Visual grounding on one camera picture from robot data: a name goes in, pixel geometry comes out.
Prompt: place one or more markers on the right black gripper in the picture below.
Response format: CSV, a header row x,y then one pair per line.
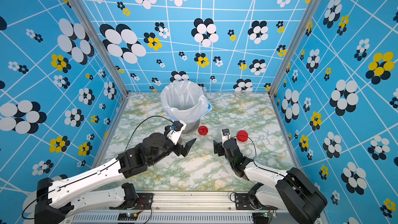
x,y
218,148

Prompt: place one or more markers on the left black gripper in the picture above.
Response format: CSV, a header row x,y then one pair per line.
x,y
187,147

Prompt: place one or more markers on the small red jar lid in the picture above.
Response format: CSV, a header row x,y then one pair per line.
x,y
203,130

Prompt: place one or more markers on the large red jar lid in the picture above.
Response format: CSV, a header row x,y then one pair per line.
x,y
242,136

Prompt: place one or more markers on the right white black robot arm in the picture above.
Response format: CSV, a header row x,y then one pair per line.
x,y
290,190

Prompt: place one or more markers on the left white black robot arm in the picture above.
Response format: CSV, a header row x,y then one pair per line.
x,y
60,199

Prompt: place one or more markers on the right green circuit board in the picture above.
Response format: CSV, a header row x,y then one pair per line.
x,y
262,218

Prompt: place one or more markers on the green circuit board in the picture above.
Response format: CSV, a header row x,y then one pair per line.
x,y
126,217
262,218

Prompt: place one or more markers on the left green circuit board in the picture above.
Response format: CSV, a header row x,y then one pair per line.
x,y
126,217

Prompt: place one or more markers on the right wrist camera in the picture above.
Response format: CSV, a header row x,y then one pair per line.
x,y
225,135

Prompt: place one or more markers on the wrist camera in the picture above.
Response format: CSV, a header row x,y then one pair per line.
x,y
174,131
225,135

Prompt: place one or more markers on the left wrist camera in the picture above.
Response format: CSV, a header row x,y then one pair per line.
x,y
174,131

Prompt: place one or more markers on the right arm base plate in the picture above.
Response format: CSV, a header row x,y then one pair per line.
x,y
242,203

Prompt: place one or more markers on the aluminium front frame rail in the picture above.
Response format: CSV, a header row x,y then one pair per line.
x,y
182,207

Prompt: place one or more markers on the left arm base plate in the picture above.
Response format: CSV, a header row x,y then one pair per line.
x,y
144,201

